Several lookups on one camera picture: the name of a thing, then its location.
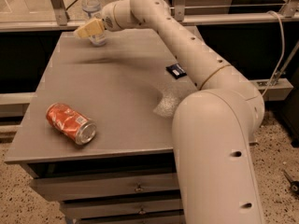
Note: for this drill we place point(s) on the grey drawer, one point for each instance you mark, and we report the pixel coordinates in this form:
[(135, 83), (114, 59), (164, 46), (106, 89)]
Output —
[(78, 187), (168, 219), (90, 210)]

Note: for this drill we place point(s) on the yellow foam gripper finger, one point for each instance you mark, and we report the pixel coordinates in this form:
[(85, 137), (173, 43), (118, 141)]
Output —
[(93, 26)]

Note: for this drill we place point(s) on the bottom grey drawer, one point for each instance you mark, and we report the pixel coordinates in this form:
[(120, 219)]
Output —
[(168, 219)]

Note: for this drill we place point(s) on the crushed orange soda can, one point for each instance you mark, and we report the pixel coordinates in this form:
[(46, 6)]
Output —
[(71, 123)]

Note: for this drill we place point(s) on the middle grey drawer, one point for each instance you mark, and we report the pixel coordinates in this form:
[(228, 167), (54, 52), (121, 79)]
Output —
[(90, 210)]

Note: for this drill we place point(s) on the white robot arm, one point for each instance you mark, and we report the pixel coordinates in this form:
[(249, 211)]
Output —
[(212, 127)]

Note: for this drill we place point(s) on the grey drawer cabinet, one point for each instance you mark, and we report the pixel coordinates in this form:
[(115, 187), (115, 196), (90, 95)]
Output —
[(125, 89)]

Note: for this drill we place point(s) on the metal guard rail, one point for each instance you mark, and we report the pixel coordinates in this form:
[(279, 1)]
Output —
[(33, 15)]

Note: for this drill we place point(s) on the black tool on floor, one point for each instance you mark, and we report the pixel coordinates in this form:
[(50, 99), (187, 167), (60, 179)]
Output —
[(294, 184)]

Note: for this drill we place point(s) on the top grey drawer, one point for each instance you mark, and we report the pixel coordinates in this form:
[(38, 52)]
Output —
[(78, 187)]

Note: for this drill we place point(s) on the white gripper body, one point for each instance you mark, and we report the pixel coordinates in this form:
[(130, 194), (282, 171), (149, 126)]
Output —
[(106, 20)]

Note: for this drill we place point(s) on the dark blue rxbar wrapper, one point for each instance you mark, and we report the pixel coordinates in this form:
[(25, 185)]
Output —
[(176, 71)]

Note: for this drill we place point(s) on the clear plastic water bottle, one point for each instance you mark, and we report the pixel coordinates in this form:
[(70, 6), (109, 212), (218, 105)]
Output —
[(92, 8)]

